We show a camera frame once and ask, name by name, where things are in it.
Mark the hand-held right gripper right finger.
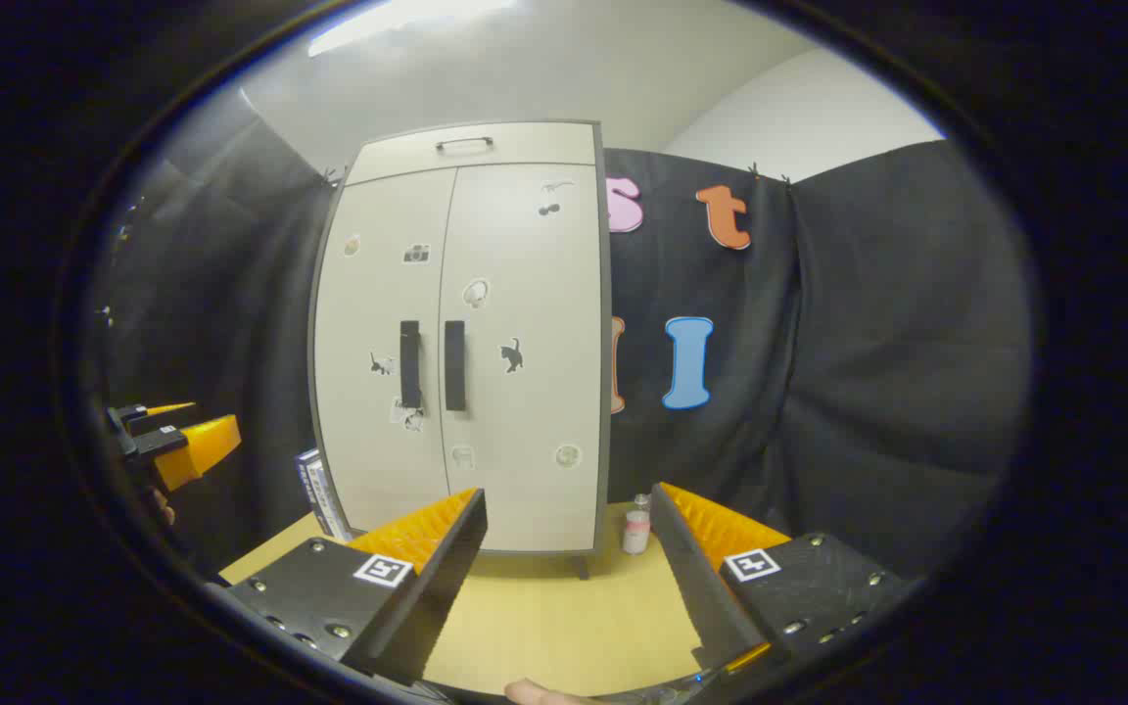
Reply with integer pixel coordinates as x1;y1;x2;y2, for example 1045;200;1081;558
649;482;908;686

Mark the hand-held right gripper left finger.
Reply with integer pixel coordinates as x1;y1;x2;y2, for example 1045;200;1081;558
226;487;489;686

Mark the grey double-door shoe cabinet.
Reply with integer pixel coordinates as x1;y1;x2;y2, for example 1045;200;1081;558
307;119;614;581

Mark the cabinet door with headphones sticker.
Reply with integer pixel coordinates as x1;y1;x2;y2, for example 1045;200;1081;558
439;162;604;555

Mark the grey cabinet drawer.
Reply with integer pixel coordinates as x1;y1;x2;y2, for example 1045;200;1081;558
344;122;597;187

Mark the small pink bottle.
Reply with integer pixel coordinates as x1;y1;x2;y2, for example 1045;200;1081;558
622;493;654;556

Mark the white spine book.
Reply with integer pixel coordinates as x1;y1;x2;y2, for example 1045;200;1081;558
305;454;354;542

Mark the black backdrop cloth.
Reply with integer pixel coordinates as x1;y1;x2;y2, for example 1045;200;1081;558
84;116;1035;588

